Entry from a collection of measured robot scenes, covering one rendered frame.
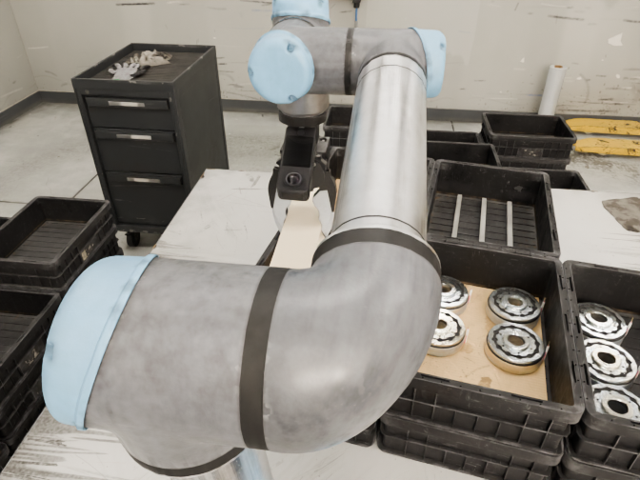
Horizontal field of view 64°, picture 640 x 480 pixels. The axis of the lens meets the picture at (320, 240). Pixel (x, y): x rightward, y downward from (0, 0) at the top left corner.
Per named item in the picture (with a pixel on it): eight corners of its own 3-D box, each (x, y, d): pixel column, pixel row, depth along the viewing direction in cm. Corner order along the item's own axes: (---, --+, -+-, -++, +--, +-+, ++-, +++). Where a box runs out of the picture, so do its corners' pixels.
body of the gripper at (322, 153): (331, 170, 85) (332, 99, 78) (325, 195, 78) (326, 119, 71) (286, 167, 86) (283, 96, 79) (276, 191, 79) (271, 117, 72)
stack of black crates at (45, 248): (90, 363, 184) (52, 265, 158) (12, 355, 187) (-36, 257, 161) (136, 291, 216) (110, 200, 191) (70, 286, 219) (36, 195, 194)
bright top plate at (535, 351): (541, 371, 90) (542, 369, 90) (483, 353, 93) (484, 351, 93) (545, 333, 98) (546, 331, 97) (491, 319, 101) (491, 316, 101)
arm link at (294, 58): (343, 38, 53) (352, 16, 62) (238, 36, 54) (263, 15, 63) (342, 111, 57) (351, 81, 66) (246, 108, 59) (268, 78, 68)
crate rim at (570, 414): (581, 427, 75) (587, 416, 74) (381, 380, 82) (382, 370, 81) (558, 267, 106) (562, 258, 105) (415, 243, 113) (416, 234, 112)
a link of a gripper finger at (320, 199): (345, 218, 88) (330, 170, 83) (342, 237, 83) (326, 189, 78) (328, 221, 89) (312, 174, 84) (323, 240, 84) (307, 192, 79)
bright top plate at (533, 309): (544, 325, 99) (545, 323, 99) (490, 318, 101) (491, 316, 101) (535, 291, 108) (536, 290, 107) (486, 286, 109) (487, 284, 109)
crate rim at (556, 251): (558, 267, 106) (562, 257, 105) (415, 243, 113) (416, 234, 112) (546, 180, 138) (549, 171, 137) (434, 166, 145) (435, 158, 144)
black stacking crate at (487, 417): (562, 462, 81) (584, 418, 74) (378, 416, 88) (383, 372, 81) (546, 302, 112) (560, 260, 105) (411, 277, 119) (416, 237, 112)
